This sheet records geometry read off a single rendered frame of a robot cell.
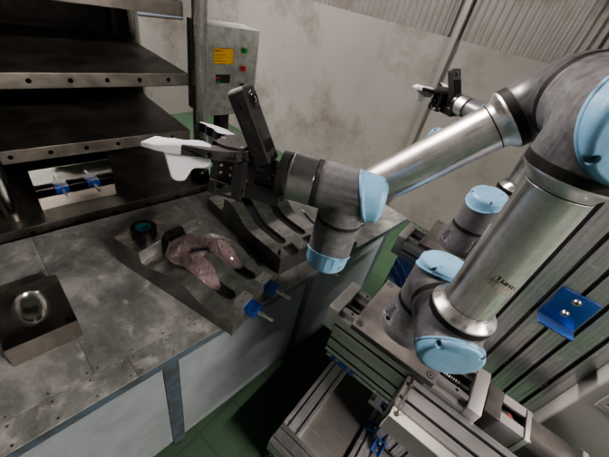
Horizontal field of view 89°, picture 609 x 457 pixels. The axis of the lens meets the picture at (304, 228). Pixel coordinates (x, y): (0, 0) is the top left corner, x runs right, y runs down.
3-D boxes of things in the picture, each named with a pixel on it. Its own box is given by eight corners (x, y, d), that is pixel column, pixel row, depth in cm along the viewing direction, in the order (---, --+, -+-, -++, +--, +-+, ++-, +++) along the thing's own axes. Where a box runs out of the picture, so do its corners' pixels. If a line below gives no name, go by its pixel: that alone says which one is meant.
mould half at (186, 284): (277, 285, 115) (282, 264, 108) (231, 335, 95) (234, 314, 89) (176, 227, 129) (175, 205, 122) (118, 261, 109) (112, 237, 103)
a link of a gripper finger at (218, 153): (182, 159, 42) (245, 162, 46) (182, 148, 41) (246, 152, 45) (178, 147, 46) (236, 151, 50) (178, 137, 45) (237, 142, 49)
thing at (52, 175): (116, 193, 140) (110, 159, 130) (42, 210, 123) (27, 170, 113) (80, 147, 165) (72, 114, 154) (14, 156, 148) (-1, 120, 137)
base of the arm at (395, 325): (443, 325, 84) (461, 301, 78) (425, 363, 73) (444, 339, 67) (393, 292, 90) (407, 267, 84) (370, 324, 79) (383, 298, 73)
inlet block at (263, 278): (293, 299, 107) (295, 288, 104) (285, 308, 104) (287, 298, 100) (261, 281, 111) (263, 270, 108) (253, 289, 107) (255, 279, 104)
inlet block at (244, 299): (275, 320, 99) (278, 310, 96) (266, 332, 96) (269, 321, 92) (243, 300, 103) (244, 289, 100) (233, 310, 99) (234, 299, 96)
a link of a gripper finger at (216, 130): (191, 150, 58) (217, 170, 53) (193, 119, 55) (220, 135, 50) (207, 150, 60) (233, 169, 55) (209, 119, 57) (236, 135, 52)
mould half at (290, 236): (323, 251, 135) (330, 227, 127) (277, 276, 118) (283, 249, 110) (253, 194, 159) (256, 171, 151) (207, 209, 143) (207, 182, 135)
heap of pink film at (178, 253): (247, 264, 112) (249, 247, 107) (213, 295, 99) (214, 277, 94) (192, 233, 119) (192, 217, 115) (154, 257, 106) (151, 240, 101)
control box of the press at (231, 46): (241, 253, 239) (264, 32, 151) (206, 268, 220) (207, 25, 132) (225, 237, 249) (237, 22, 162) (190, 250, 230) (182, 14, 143)
